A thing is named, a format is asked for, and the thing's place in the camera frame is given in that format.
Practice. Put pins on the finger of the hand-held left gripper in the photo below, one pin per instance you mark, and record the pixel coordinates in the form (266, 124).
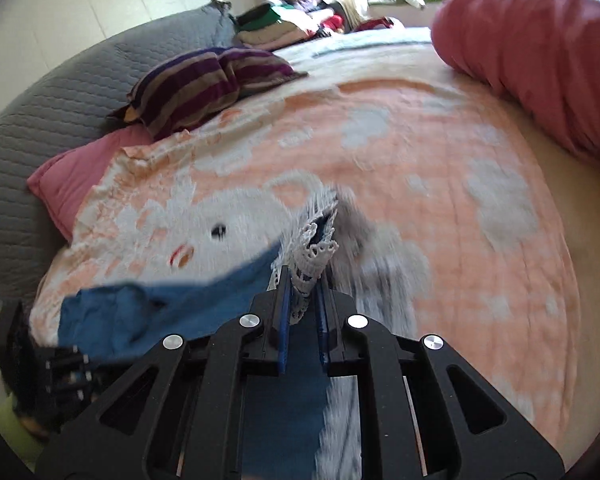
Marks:
(72, 375)

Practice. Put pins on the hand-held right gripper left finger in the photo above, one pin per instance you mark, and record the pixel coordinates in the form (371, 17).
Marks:
(283, 332)

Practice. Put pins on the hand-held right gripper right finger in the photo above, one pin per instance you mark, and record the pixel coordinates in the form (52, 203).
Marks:
(322, 330)

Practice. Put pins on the blue pants with white lace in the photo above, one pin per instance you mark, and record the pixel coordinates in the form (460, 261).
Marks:
(115, 315)

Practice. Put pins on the orange and white printed blanket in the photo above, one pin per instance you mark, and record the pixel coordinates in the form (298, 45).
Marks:
(405, 160)

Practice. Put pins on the pink pillow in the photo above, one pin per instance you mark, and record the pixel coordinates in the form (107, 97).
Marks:
(75, 175)

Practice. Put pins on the grey quilted headboard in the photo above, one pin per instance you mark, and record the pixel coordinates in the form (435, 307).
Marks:
(45, 105)

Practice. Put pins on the purple striped pillow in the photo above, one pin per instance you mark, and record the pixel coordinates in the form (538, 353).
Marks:
(195, 85)

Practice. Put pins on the beige bed sheet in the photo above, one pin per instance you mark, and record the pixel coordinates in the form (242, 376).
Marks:
(580, 260)

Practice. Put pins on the red cloth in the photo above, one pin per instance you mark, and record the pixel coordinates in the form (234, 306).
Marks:
(377, 24)

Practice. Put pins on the pile of folded clothes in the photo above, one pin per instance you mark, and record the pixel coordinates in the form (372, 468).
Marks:
(280, 20)

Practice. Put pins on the rolled pink duvet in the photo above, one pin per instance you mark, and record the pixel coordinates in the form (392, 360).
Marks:
(530, 50)

